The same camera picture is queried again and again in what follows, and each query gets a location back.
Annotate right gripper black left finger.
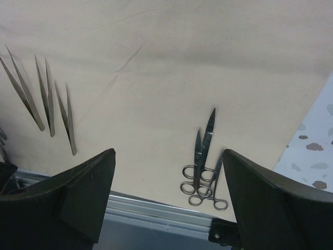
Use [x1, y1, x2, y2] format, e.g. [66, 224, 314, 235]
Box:
[1, 148, 116, 249]

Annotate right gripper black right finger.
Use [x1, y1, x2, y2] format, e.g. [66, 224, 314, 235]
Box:
[223, 149, 332, 249]

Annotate steel hemostat forceps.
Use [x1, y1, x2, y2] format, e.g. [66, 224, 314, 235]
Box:
[188, 149, 228, 211]

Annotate steel surgical scissors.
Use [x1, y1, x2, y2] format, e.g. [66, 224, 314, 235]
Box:
[200, 108, 216, 182]

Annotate steel ring-handled forceps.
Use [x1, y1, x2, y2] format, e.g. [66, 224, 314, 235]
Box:
[180, 128, 202, 195]

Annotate steel tweezers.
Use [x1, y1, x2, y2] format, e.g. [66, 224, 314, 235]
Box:
[34, 55, 55, 138]
[1, 45, 45, 131]
[54, 81, 78, 156]

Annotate beige cloth surgical kit wrap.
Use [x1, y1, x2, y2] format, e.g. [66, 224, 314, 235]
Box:
[1, 1, 332, 208]

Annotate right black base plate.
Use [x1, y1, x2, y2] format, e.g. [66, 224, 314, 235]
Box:
[208, 218, 243, 249]

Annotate aluminium front rail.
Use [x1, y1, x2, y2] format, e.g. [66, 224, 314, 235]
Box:
[14, 169, 213, 235]

